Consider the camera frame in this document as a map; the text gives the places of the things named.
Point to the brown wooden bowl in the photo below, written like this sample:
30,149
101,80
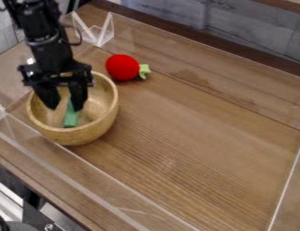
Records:
95,118

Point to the clear acrylic corner bracket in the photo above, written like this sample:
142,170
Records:
95,35

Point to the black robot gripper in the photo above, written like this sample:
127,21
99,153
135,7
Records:
54,60

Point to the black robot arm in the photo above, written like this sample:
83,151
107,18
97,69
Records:
36,17

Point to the red plush radish toy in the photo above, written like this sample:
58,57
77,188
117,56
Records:
125,68

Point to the black stand under table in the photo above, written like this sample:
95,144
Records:
24,218

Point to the green rectangular block stick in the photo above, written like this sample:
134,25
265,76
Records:
71,116

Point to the clear acrylic tray wall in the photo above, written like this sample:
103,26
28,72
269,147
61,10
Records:
94,198

